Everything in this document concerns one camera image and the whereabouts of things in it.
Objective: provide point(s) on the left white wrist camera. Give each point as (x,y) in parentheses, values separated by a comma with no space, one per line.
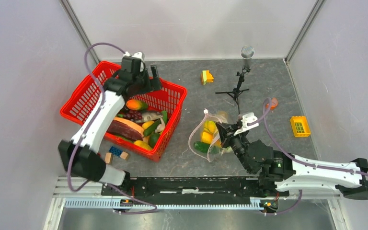
(137,55)

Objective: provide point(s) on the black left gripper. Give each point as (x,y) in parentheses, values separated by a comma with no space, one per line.
(156,84)

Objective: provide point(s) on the purple toy grapes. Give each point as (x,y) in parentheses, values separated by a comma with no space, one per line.
(133,115)

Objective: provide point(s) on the grey microphone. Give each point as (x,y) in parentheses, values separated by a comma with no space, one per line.
(247,53)

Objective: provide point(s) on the brown toy meat slice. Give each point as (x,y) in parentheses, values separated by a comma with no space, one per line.
(126,128)

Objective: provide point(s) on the orange yellow toy mango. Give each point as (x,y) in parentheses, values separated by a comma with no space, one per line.
(206,137)

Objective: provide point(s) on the yellow toy crate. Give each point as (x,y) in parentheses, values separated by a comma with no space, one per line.
(300,126)

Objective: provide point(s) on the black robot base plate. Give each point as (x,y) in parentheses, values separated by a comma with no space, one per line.
(213,190)

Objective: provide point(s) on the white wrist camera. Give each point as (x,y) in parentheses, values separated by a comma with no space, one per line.
(246,122)
(137,55)

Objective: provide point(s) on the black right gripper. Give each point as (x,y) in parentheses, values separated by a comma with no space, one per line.
(226,132)

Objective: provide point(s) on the dark green toy cucumber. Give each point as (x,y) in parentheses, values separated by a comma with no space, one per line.
(201,146)

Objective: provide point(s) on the blue toy block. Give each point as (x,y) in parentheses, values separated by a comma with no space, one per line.
(115,151)

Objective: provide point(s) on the clear zip top bag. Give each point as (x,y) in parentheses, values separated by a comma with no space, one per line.
(215,150)

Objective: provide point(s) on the yellow toy banana bunch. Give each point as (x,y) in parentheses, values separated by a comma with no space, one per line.
(209,126)

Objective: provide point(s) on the orange green toy papaya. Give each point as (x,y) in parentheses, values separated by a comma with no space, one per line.
(136,105)

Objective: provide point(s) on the wooden toy block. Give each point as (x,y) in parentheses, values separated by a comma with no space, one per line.
(124,155)
(108,158)

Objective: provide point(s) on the orange toy slice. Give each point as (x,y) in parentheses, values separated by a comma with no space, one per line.
(273,104)

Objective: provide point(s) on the yellow toy bell pepper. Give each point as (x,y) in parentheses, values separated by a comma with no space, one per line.
(147,124)

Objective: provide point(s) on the black mini tripod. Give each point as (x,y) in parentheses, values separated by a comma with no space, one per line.
(236,92)

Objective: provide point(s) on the red plastic shopping basket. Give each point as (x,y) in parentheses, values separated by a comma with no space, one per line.
(170,99)

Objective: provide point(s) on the yellow green toy block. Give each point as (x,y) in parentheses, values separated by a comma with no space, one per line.
(206,77)

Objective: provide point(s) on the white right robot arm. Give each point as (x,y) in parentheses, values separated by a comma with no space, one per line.
(283,172)

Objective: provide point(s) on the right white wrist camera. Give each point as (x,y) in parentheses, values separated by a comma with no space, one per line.
(246,122)

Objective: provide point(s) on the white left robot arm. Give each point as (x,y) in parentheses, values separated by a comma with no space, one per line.
(79,155)

